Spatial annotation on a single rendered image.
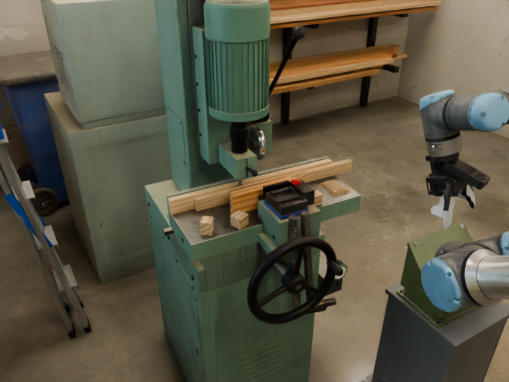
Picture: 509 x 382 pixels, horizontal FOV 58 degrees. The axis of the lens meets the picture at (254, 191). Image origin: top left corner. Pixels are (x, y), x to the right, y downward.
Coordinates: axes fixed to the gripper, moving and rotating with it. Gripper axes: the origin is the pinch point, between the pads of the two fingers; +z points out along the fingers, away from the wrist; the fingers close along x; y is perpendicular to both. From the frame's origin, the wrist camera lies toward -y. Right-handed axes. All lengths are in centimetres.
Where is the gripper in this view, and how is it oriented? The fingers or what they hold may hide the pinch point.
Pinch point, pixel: (462, 220)
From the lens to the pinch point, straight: 144.0
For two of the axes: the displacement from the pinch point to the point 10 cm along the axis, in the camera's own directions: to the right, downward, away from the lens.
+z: 2.7, 9.3, 2.7
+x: -7.6, 3.7, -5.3
